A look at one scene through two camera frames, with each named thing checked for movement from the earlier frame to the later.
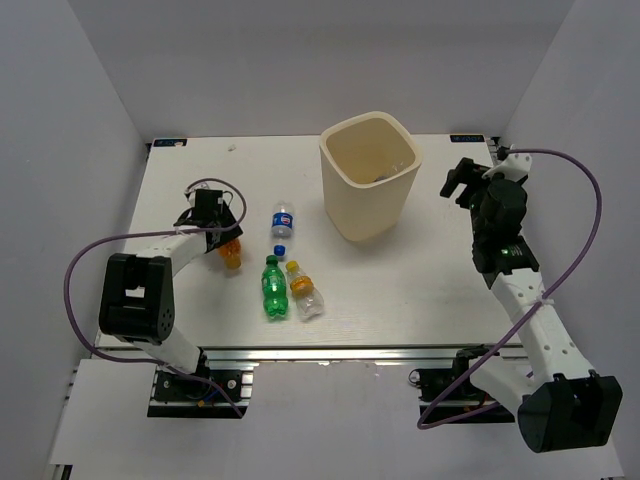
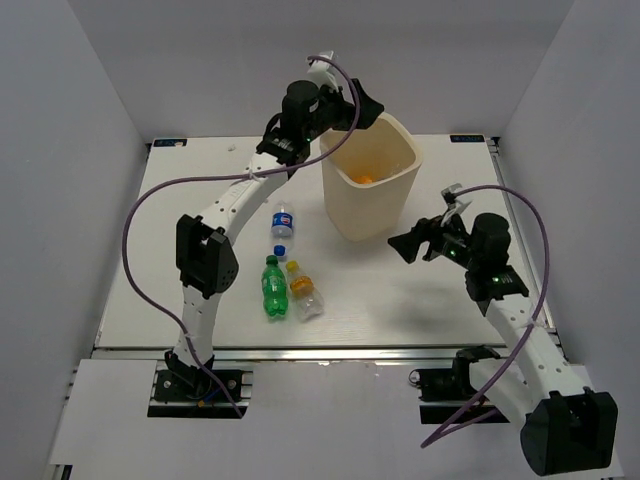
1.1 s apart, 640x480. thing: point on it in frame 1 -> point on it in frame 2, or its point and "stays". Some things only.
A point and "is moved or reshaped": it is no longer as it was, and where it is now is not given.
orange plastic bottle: [232, 254] is moved or reshaped
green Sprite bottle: [273, 283] stays
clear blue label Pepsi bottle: [282, 221] stays
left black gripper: [229, 220] -> [345, 109]
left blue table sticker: [170, 142] stays
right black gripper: [466, 173] -> [407, 244]
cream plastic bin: [369, 162] stays
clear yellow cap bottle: [309, 302] stays
